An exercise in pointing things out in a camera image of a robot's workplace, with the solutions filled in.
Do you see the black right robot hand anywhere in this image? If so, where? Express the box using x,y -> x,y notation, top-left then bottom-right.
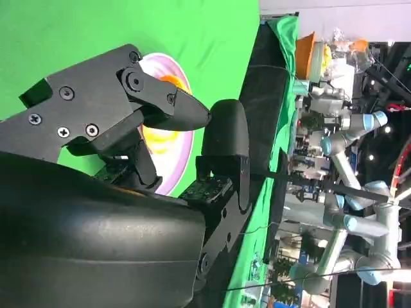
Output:
0,44 -> 254,308

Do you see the orange white toy bread roll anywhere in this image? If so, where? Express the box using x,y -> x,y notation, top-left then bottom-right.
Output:
143,74 -> 188,155

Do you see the lilac plate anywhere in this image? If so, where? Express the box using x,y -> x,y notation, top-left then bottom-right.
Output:
137,53 -> 195,197

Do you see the green background cloth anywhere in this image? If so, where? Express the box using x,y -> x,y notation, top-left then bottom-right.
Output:
221,14 -> 301,308

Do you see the green table cloth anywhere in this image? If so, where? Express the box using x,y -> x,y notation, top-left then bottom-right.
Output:
0,0 -> 261,200

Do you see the black backdrop cloth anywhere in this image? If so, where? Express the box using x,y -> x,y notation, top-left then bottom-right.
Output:
239,25 -> 292,180

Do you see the thin black wire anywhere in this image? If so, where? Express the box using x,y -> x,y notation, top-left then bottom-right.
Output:
221,268 -> 411,293

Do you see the black flat strap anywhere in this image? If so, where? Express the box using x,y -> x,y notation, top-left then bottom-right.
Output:
256,171 -> 389,203

